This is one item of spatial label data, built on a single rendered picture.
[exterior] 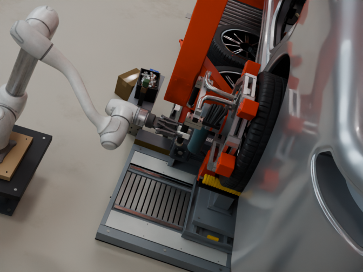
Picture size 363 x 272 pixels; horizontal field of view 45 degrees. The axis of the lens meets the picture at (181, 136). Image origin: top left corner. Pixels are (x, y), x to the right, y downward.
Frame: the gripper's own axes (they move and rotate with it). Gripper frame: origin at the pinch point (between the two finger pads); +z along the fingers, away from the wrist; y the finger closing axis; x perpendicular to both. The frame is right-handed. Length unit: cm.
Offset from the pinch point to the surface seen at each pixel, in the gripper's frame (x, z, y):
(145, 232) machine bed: -75, 1, 12
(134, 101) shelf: -38, -34, -57
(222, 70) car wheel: -32, 18, -122
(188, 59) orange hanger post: 5, -10, -60
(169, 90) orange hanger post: -21, -15, -59
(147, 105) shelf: -38, -25, -57
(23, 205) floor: -83, -74, 17
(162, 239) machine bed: -75, 12, 13
